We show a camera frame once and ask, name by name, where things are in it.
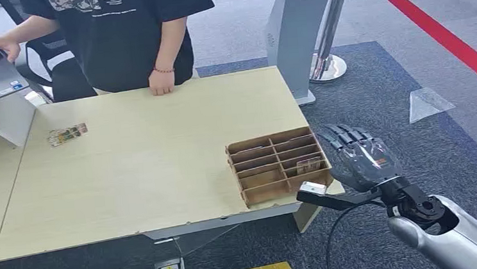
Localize person's left hand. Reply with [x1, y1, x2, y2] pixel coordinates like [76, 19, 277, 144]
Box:
[147, 67, 178, 97]

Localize clear plastic film sheet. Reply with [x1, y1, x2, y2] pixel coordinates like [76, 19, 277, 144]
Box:
[406, 85, 458, 125]

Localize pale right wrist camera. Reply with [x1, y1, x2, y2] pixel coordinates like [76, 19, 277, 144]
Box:
[295, 179, 333, 204]

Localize red bead bracelet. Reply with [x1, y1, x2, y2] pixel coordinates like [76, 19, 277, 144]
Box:
[152, 65, 176, 76]

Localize person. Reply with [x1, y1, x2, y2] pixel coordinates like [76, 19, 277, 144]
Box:
[0, 0, 222, 109]

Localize brown wooden card organizer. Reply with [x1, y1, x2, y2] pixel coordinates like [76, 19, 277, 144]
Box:
[224, 124, 337, 209]

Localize patterned card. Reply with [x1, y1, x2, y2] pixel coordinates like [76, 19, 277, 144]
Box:
[46, 122, 90, 148]
[294, 156, 324, 177]

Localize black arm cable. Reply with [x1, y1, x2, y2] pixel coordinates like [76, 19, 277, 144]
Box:
[321, 198, 393, 269]

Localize black office chair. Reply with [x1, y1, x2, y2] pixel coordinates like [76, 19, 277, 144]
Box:
[0, 0, 99, 106]

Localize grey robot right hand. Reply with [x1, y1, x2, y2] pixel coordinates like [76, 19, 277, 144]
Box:
[316, 118, 406, 197]

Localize chrome stanchion post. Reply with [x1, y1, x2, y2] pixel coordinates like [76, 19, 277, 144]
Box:
[303, 0, 362, 85]

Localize grey kiosk stand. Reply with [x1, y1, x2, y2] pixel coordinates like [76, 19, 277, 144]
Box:
[262, 0, 351, 109]

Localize white laptop stand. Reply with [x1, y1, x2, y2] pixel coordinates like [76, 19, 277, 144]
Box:
[0, 87, 41, 149]

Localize small white object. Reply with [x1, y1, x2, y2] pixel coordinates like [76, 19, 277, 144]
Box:
[24, 89, 53, 109]

